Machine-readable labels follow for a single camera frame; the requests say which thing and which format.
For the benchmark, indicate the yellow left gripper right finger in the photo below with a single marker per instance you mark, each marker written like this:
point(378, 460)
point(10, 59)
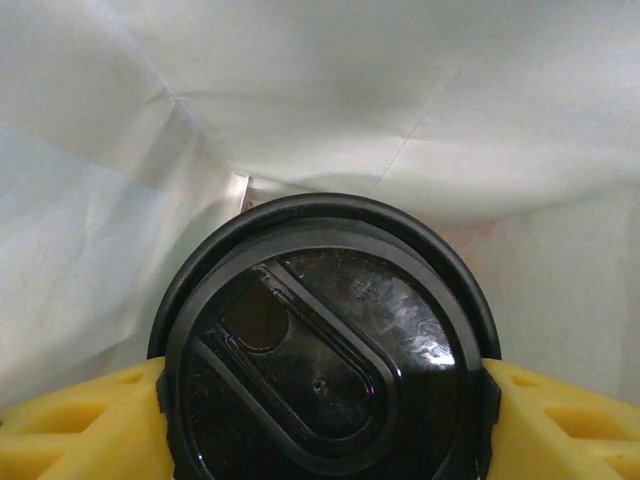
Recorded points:
point(565, 435)

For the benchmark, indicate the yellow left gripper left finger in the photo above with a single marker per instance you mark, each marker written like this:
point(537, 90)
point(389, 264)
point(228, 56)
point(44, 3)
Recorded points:
point(75, 430)

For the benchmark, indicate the black plastic cup lid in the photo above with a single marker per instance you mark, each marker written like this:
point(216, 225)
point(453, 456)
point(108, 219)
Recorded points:
point(320, 350)

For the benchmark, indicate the printed paper gift bag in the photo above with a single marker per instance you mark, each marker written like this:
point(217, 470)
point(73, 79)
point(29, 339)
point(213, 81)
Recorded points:
point(320, 100)

